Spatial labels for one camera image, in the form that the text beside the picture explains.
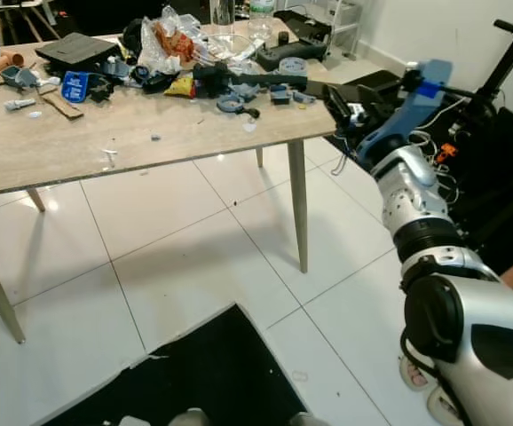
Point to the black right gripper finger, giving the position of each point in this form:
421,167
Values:
363,83
343,111

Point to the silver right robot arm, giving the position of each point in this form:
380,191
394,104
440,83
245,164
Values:
469,311

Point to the small blue-grey block part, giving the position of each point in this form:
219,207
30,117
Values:
280,94

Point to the grey round disc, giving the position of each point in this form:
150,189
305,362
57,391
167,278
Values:
293,66

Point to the black handheld controller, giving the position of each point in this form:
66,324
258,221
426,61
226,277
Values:
290,55

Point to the long black tool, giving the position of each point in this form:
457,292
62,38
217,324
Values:
256,79

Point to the round grey plastic part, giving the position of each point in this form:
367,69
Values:
230,103

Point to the clear plastic bottle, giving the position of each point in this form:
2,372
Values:
261,18

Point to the clear drinking glass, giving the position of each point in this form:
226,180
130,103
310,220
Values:
222,16

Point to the yellow snack wrapper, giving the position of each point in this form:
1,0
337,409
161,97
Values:
182,86

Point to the clear plastic bag red contents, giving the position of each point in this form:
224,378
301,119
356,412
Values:
172,40

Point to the light wooden table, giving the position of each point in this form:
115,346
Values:
150,138

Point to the blue printed packet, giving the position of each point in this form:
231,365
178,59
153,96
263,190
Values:
75,86

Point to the flat black box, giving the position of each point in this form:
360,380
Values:
77,51

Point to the person's foot in sandal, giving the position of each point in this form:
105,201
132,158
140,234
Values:
421,377

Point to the brown wooden strip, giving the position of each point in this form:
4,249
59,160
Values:
61,105

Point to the black floor mat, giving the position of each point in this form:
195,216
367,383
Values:
194,373

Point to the grey right robot foot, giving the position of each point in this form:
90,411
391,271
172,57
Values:
308,420

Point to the grey robot foot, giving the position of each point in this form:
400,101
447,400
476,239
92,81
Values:
188,419
308,420

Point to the small white grey cylinder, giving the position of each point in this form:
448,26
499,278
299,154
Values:
19,104

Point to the grey plastic box part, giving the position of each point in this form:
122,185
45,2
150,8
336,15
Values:
19,76

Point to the wooden chair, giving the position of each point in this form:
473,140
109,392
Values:
12,18

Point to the grey left robot foot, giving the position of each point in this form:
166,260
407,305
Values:
188,419

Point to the black equipment frame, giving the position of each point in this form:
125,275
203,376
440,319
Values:
496,169

